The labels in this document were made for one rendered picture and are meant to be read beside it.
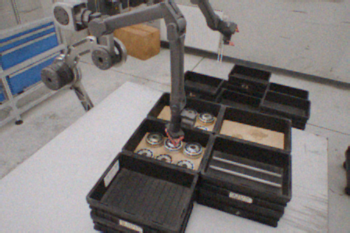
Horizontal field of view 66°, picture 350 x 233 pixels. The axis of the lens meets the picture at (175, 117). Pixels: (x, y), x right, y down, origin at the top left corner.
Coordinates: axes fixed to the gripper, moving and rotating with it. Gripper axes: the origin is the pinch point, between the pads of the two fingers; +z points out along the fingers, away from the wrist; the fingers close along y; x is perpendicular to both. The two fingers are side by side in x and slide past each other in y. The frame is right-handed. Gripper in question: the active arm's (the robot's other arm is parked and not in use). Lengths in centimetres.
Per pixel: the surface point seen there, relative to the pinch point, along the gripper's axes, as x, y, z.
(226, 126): -39.0, 4.2, 3.1
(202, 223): 1.9, -40.9, 15.3
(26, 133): 87, 152, 98
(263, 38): -239, 190, 40
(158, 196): 19.3, -27.1, 3.6
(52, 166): 62, 24, 21
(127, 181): 29.6, -13.2, 4.8
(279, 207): -26, -55, -1
